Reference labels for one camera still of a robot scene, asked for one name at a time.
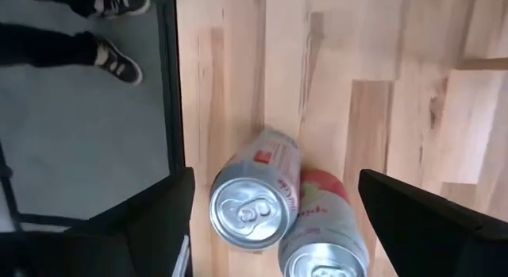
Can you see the person's shoe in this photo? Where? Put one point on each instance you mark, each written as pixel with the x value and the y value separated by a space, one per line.
pixel 119 64
pixel 123 1

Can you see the silver can with red band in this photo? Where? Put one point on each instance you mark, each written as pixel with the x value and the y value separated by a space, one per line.
pixel 325 229

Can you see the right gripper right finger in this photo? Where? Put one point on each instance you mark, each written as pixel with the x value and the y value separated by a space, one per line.
pixel 428 237

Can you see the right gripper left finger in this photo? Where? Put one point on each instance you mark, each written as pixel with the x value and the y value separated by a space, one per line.
pixel 158 221

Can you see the silver Diet Coke can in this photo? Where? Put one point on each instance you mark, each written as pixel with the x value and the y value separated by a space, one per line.
pixel 254 205

